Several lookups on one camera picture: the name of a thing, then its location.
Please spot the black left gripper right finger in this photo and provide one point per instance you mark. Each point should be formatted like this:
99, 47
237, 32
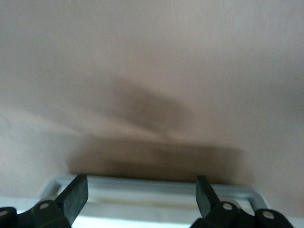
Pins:
206, 202

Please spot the white cabinet drawer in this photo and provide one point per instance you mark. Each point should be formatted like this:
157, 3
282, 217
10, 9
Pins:
142, 190

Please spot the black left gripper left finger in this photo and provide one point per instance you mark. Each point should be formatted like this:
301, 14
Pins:
74, 199

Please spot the brown table mat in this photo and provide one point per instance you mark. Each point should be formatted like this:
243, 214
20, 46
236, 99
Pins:
152, 71

